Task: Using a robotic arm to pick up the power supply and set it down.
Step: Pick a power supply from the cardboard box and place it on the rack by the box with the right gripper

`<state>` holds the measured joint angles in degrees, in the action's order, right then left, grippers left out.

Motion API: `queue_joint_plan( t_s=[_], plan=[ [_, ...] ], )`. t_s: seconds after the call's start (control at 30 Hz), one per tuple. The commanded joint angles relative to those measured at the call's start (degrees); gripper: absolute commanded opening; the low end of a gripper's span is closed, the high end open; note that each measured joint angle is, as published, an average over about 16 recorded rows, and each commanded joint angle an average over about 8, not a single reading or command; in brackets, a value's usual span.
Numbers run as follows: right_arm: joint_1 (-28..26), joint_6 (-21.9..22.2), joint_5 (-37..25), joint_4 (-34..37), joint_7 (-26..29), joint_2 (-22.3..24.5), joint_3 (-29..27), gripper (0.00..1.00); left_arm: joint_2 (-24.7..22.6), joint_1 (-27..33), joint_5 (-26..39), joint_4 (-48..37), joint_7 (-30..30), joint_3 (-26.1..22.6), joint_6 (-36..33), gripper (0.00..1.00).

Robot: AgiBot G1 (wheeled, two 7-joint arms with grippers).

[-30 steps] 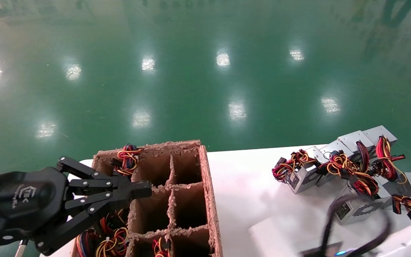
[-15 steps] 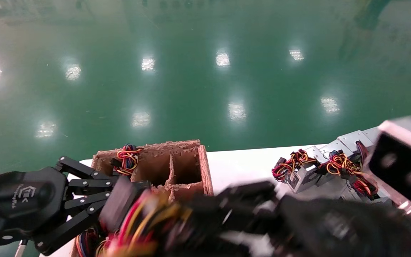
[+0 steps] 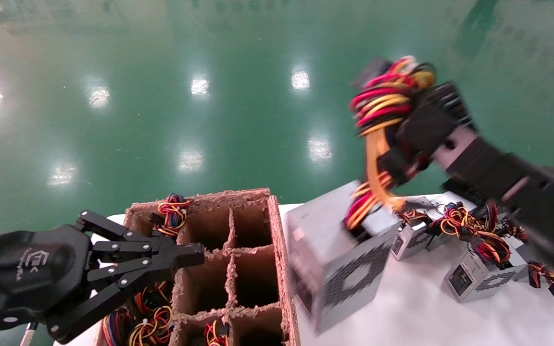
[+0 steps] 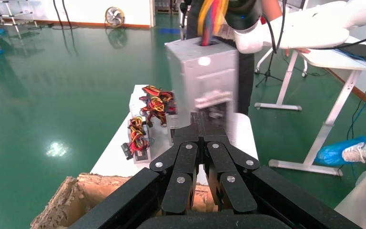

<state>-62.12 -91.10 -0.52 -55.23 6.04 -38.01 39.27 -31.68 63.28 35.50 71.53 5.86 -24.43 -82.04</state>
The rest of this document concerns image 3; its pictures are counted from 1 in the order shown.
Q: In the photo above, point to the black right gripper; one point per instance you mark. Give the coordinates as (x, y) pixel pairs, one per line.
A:
(433, 122)

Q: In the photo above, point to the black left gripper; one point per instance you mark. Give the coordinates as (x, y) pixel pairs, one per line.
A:
(22, 274)

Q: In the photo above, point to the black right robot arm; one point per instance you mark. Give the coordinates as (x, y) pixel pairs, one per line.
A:
(536, 202)

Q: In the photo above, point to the brown cardboard divider box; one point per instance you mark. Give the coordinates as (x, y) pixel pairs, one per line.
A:
(253, 226)

